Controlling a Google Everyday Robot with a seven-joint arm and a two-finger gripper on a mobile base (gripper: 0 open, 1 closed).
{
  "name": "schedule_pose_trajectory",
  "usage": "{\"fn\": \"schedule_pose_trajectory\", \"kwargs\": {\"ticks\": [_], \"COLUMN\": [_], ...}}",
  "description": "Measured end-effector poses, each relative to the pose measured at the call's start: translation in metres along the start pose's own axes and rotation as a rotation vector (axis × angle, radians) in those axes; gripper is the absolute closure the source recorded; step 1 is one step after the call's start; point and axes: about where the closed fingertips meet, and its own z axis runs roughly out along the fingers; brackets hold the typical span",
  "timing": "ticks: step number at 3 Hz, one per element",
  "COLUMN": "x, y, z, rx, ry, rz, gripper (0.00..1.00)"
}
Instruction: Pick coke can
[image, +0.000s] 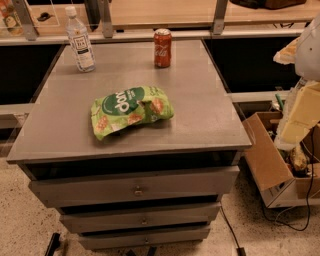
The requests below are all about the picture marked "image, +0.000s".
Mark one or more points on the grey drawer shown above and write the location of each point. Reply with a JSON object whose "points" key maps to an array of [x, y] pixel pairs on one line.
{"points": [[146, 237], [137, 186], [140, 217]]}

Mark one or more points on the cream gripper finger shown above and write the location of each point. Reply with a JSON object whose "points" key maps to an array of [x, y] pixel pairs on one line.
{"points": [[301, 113]]}

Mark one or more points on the red coke can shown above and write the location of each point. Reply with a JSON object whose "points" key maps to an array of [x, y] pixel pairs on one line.
{"points": [[162, 47]]}

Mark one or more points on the grey drawer cabinet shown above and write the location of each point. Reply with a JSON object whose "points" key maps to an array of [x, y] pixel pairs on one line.
{"points": [[57, 139]]}

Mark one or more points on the dark bag on back table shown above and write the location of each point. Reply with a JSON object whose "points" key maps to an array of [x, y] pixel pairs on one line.
{"points": [[267, 4]]}

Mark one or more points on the clear plastic water bottle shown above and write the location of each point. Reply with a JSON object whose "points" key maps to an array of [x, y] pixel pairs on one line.
{"points": [[79, 41]]}

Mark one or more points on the orange bottle behind glass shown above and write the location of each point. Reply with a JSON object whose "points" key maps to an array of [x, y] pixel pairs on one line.
{"points": [[10, 18]]}

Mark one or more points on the open cardboard box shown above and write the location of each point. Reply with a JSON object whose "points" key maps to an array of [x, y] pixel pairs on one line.
{"points": [[278, 186]]}

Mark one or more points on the top grey drawer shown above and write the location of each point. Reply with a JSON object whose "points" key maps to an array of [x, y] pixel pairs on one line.
{"points": [[137, 186]]}

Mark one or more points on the green stick in box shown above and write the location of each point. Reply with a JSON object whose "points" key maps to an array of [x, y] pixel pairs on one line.
{"points": [[279, 101]]}

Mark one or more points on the bottom grey drawer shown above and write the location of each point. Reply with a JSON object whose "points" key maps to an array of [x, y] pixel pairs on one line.
{"points": [[146, 237]]}

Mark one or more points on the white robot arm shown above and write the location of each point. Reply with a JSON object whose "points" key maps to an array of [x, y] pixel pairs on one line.
{"points": [[307, 54]]}

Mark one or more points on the green chip bag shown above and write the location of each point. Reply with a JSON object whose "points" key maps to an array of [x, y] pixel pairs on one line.
{"points": [[130, 107]]}

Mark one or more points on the middle grey drawer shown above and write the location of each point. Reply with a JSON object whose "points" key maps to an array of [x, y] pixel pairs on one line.
{"points": [[140, 217]]}

